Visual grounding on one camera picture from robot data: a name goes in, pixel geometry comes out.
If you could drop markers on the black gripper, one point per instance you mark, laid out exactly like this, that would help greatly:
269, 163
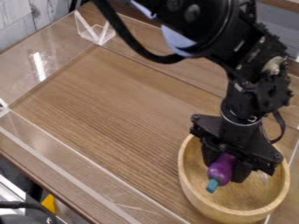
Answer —
240, 139

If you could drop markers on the purple toy eggplant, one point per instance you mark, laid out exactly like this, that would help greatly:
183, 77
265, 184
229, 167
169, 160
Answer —
221, 172

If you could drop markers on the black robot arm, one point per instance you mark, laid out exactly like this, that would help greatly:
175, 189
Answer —
220, 30

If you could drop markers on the brown wooden bowl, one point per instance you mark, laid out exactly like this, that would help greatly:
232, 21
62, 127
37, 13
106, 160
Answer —
237, 203

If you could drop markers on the black device with yellow label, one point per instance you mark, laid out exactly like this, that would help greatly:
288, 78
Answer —
65, 214

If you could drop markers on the clear acrylic corner bracket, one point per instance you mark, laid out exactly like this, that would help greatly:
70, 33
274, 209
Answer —
98, 34

